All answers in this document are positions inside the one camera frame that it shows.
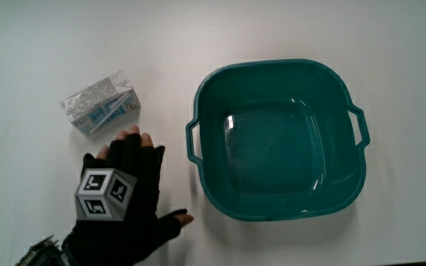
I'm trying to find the person's left hand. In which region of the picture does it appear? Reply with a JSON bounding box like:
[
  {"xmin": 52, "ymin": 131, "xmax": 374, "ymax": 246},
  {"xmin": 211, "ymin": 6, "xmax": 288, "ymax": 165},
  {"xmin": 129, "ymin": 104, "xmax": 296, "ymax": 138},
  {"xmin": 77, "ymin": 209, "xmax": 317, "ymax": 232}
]
[{"xmin": 61, "ymin": 125, "xmax": 195, "ymax": 266}]

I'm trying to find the white desk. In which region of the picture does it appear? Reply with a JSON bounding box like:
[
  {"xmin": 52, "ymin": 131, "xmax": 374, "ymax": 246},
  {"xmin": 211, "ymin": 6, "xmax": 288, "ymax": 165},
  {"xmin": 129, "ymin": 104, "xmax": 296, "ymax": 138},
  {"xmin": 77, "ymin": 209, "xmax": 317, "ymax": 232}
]
[{"xmin": 0, "ymin": 0, "xmax": 426, "ymax": 266}]

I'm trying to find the white blue milk carton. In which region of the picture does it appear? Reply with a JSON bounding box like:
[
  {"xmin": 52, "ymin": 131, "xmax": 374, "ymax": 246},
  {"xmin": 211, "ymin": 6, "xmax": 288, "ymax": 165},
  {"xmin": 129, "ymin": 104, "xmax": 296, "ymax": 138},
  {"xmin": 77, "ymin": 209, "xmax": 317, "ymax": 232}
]
[{"xmin": 59, "ymin": 69, "xmax": 142, "ymax": 136}]

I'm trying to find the green plastic basin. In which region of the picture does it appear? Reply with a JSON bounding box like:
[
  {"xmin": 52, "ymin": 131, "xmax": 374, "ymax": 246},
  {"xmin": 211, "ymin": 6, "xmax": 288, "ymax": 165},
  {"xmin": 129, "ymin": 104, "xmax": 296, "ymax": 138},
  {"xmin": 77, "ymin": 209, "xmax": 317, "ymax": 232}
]
[{"xmin": 185, "ymin": 58, "xmax": 371, "ymax": 222}]

